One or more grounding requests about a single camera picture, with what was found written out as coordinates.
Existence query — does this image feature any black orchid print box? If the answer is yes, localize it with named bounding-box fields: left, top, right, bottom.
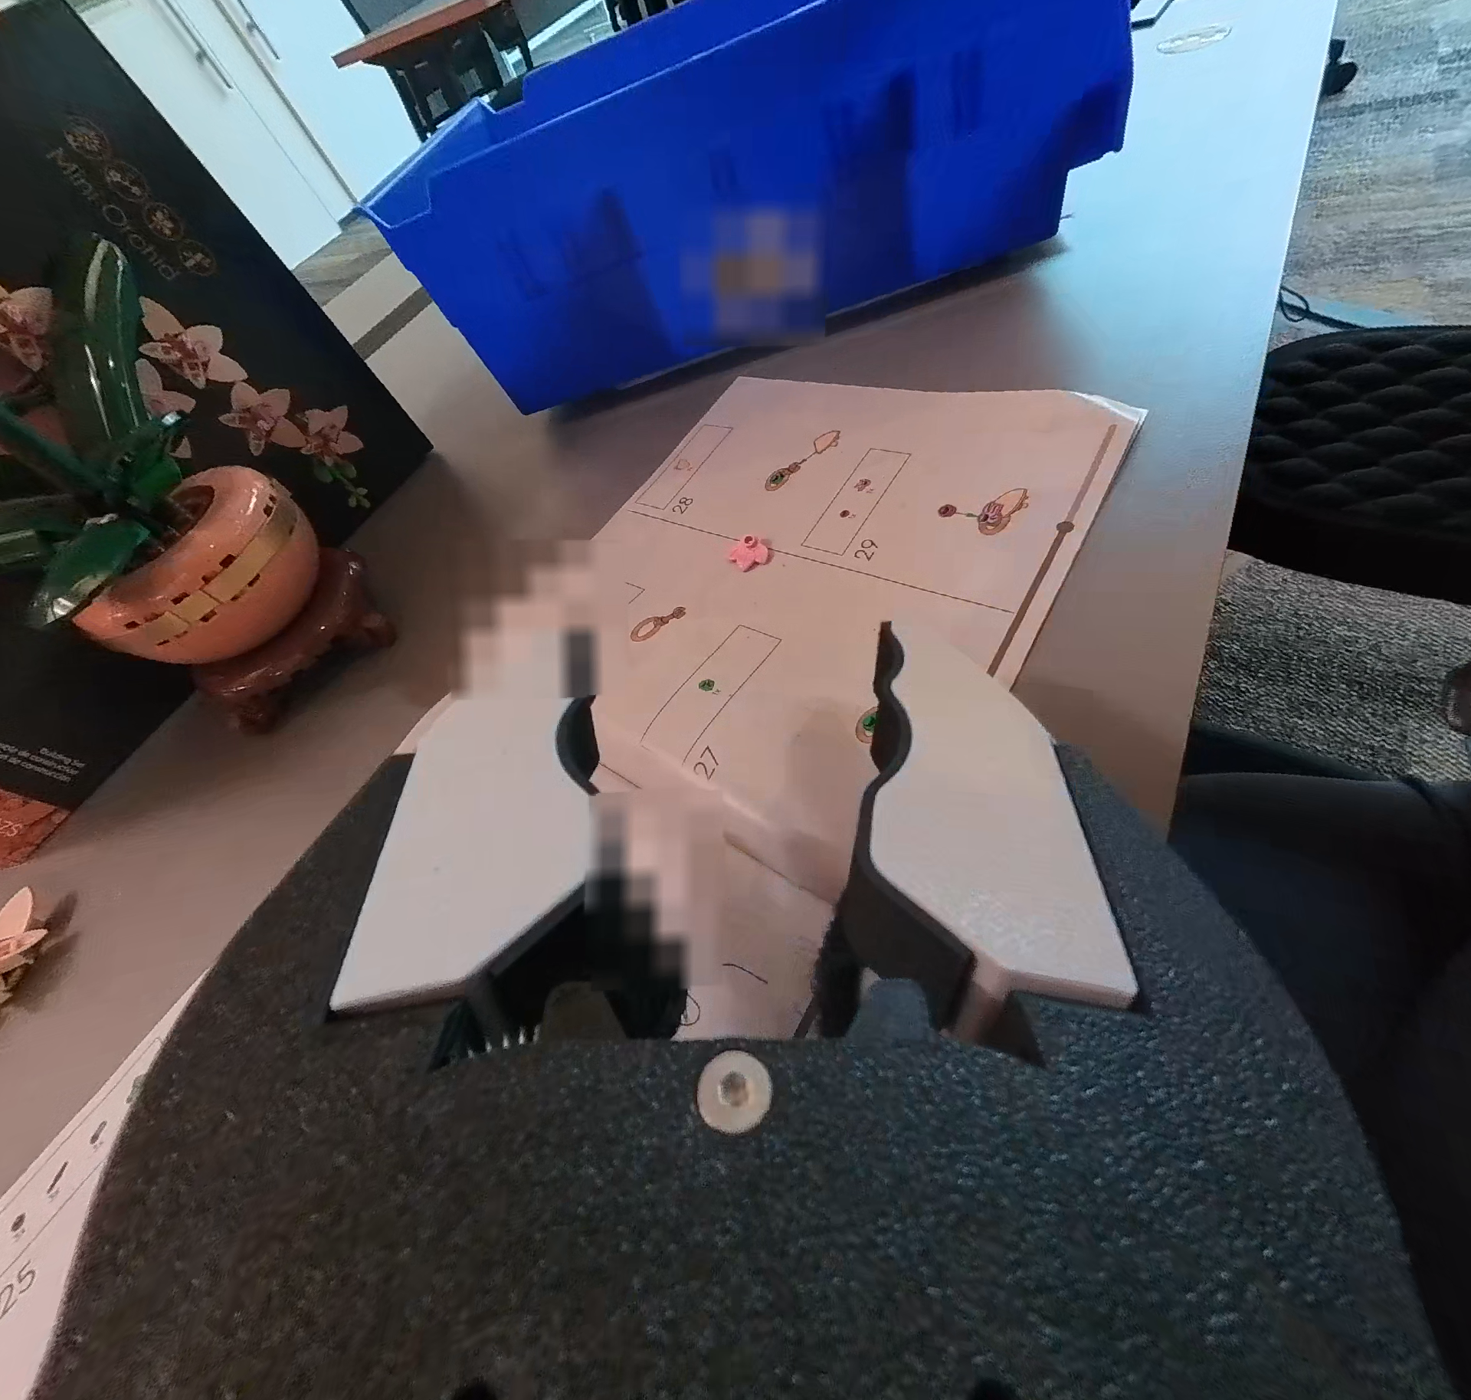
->
left=0, top=0, right=436, bottom=875

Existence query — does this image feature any white instruction booklet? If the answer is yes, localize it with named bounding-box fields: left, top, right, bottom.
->
left=0, top=374, right=1152, bottom=1321

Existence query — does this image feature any pale pink orchid flower piece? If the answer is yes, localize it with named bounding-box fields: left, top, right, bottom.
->
left=0, top=886, right=51, bottom=1005

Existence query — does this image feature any person's leg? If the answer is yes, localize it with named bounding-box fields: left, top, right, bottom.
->
left=1167, top=721, right=1471, bottom=1400

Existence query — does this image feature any large blue plastic bin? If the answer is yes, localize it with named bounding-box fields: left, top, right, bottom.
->
left=359, top=0, right=1138, bottom=418

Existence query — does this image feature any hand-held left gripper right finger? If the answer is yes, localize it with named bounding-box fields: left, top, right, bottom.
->
left=843, top=616, right=1153, bottom=1043

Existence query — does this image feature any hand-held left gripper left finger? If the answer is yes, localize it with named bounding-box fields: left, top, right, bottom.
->
left=329, top=692, right=603, bottom=1016

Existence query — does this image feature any black mesh chair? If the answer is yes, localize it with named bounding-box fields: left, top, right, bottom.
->
left=1228, top=322, right=1471, bottom=602

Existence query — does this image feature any grey knit cloth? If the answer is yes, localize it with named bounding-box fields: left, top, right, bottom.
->
left=1190, top=549, right=1471, bottom=786

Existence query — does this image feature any brown top table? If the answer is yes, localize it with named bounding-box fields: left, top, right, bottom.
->
left=335, top=0, right=645, bottom=142

